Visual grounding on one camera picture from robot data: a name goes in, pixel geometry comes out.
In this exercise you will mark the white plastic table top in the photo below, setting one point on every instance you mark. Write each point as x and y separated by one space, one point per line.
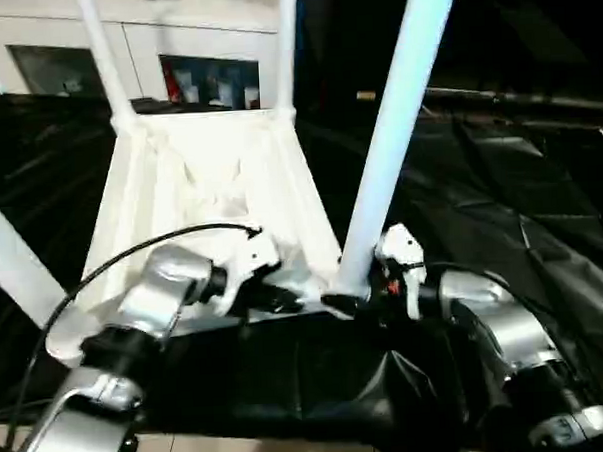
199 165

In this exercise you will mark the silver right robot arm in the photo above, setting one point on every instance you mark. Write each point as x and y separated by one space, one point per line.
506 322

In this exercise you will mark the black plastic mat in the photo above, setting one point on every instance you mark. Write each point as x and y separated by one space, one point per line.
505 202

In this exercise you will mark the small white jar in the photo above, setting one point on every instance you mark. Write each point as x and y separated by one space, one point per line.
191 93
251 98

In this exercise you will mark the red package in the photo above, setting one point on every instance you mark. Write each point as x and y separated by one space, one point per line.
171 81

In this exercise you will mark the dark metal rod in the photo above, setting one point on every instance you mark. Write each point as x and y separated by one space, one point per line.
526 100

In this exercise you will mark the black box gold label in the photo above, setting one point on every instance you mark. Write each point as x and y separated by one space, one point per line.
333 44

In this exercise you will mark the white glass-door cabinet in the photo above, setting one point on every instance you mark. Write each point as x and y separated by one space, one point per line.
47 22

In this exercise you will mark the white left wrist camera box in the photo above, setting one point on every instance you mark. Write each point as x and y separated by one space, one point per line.
255 258

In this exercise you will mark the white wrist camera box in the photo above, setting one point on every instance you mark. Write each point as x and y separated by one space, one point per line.
400 247
255 258

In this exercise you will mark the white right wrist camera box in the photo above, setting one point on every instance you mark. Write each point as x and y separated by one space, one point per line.
400 247

